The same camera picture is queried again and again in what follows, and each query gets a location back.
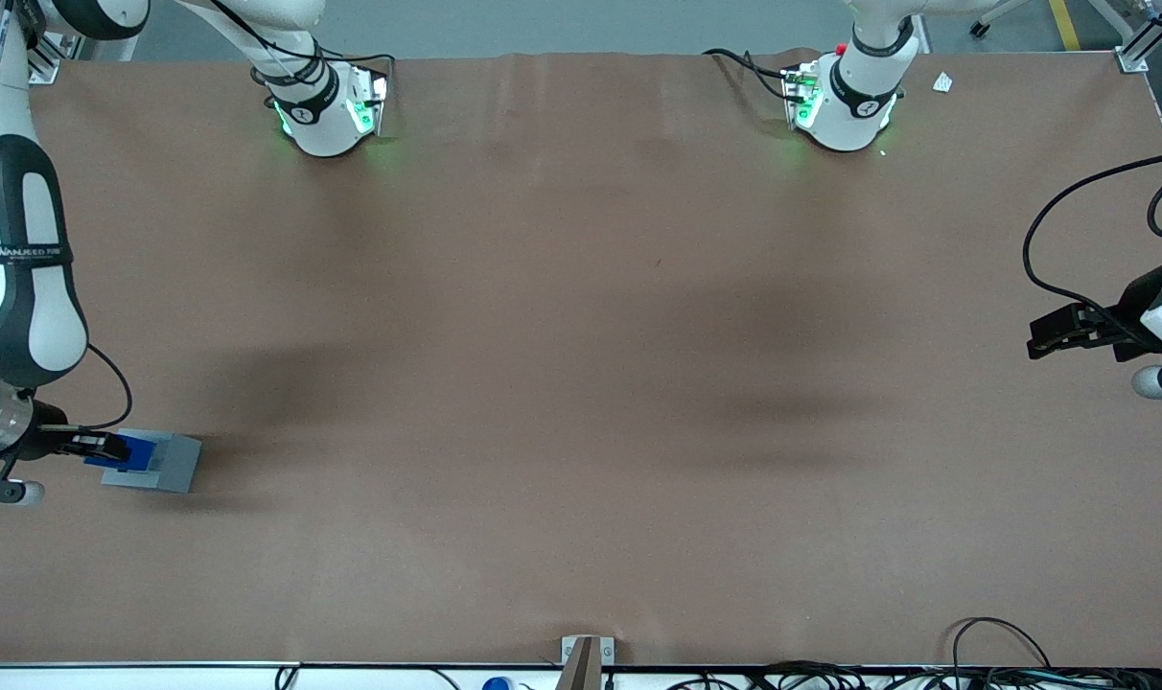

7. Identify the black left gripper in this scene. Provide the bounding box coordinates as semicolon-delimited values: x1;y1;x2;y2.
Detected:
1026;261;1162;365

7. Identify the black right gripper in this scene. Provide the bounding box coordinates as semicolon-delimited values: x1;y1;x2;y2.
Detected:
11;407;133;469

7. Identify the blue plastic part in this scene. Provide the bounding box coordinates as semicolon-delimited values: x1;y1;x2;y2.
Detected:
83;435;162;473

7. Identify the gray square base block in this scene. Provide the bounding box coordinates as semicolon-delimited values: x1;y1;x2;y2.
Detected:
100;430;204;495

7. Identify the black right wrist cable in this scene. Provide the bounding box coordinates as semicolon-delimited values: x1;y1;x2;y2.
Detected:
25;342;135;434

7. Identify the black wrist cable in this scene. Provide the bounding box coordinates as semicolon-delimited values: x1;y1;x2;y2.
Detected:
1021;149;1162;332
25;342;135;434

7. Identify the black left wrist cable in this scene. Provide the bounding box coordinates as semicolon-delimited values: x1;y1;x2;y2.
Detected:
1021;149;1162;332

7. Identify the black looped cable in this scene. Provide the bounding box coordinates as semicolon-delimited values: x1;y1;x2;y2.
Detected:
949;616;1054;670

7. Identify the aluminium frame post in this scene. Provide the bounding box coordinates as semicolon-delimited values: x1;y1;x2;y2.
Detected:
1116;0;1162;75
27;29;61;85

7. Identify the black left base cable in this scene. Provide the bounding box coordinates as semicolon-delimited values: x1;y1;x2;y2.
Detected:
702;47;807;104

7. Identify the black base cable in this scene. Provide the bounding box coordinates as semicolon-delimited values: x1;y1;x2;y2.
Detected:
207;0;397;97
702;47;807;104

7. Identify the tangled black cable bundle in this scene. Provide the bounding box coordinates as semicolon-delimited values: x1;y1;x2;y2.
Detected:
665;659;1162;690

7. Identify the black right base cable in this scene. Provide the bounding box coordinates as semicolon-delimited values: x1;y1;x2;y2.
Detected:
207;0;397;97

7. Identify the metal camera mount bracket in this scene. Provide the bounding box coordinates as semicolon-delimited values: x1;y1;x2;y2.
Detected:
554;634;616;690

